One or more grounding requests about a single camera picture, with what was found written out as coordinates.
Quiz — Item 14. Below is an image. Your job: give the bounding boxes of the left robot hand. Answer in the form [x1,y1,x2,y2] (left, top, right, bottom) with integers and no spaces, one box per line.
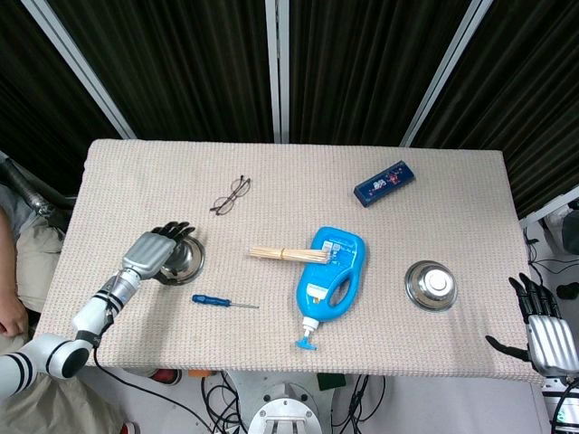
[121,221,197,279]

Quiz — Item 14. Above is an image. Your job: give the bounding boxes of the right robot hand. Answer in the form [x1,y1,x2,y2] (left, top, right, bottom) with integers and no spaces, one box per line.
[485,272,579,377]

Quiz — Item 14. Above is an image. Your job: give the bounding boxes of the metal bowl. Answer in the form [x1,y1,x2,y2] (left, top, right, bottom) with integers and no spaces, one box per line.
[403,259,459,314]
[157,235,206,286]

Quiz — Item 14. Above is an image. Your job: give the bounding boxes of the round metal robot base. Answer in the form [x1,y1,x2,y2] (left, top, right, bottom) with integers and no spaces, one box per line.
[247,382,325,434]

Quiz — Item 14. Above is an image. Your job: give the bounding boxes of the red and white shoe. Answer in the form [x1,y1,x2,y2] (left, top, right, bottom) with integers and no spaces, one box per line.
[151,368,184,386]

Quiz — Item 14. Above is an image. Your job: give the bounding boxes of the bundle of wooden sticks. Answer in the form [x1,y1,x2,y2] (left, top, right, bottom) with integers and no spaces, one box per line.
[249,246,329,265]

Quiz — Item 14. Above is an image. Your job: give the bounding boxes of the beige woven tablecloth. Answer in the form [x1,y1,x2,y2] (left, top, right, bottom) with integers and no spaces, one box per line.
[33,137,546,385]

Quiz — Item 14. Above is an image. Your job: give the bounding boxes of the blue detergent bottle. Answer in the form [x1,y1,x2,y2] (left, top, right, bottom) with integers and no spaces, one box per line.
[294,226,366,352]

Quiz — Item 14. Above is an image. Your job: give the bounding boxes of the dark blue printed box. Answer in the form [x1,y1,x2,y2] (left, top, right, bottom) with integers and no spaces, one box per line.
[353,160,417,209]

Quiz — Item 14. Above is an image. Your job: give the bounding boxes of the green box under table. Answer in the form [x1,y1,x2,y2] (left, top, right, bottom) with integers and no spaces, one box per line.
[316,373,347,392]

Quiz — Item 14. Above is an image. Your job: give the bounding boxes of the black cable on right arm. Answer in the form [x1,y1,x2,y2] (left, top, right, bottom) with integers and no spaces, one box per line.
[549,377,579,434]

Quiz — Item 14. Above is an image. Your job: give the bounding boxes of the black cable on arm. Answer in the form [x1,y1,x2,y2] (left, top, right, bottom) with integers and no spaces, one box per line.
[549,377,579,434]
[92,302,214,434]

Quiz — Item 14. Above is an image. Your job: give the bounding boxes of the blue handled screwdriver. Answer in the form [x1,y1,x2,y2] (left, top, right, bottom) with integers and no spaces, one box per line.
[191,294,261,310]

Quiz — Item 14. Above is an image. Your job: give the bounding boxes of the thin frame eyeglasses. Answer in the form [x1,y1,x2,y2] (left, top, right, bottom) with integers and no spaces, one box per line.
[209,175,252,216]

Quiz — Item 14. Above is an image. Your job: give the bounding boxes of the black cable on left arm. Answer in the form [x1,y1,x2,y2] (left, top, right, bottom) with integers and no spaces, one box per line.
[92,302,214,434]

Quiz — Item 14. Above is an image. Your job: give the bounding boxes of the black floor cables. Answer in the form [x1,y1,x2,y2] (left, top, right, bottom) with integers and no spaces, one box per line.
[201,371,386,434]

